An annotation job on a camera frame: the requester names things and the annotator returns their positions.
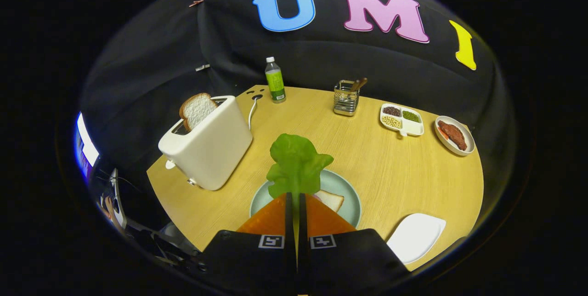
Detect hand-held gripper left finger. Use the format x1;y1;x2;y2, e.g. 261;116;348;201
195;192;297;296

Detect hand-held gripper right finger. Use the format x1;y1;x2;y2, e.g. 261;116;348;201
298;193;410;296

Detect green lettuce leaf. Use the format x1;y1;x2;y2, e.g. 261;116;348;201
266;133;334;199

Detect white bread slice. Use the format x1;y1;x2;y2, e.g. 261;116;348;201
315;190;345;212
179;93;218;131

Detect white square plate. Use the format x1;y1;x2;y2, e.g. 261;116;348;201
387;213;446;264

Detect pale green round plate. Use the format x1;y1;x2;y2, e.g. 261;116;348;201
250;170;362;228

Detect white toaster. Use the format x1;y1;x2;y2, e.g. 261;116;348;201
158;95;253;191

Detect white divided dish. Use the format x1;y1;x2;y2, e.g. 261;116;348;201
379;103;424;137

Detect brown meat slice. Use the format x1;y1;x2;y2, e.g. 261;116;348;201
438;120;468;151

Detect beige oval plate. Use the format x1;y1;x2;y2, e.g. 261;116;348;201
435;116;475;156

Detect green label drink bottle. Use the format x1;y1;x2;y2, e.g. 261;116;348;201
265;57;286;103

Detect black backdrop cloth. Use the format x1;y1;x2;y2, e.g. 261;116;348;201
80;0;515;223

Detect bright lit panel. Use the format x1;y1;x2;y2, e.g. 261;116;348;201
75;112;100;182

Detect white power cable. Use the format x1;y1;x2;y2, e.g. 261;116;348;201
248;94;263;131

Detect metal wire utensil holder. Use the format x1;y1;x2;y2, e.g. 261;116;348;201
334;80;360;116

